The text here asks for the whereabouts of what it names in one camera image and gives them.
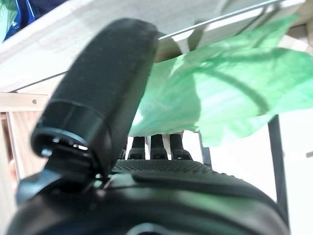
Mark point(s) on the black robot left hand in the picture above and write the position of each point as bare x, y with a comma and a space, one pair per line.
102, 80

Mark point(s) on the green napa cabbage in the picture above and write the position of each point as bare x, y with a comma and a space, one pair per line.
6, 17
171, 98

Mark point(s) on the blue plastic shopping basket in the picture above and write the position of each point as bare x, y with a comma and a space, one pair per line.
36, 14

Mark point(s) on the wooden slatted crate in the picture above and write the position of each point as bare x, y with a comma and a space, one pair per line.
97, 14

